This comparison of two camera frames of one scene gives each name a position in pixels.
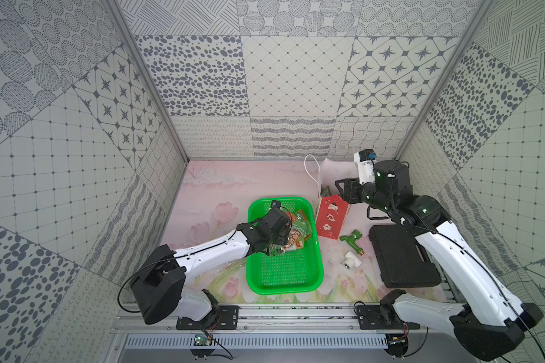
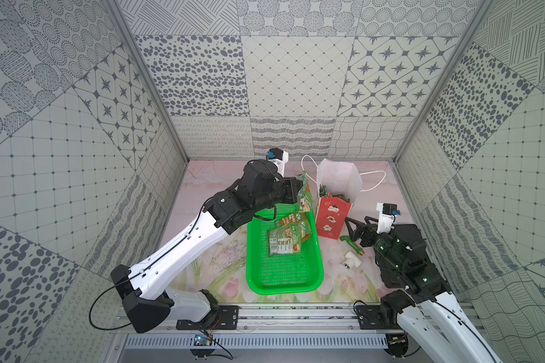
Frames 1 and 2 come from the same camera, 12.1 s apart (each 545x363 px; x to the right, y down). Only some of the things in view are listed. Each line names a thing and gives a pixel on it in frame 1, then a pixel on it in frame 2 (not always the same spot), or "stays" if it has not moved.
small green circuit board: x=200 y=339 stays
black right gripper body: x=368 y=194 to x=381 y=243
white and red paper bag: x=332 y=210 stays
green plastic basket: x=300 y=271 stays
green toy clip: x=351 y=240 stays
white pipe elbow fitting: x=351 y=261 stays
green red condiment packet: x=300 y=223 to x=304 y=199
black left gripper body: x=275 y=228 to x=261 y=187
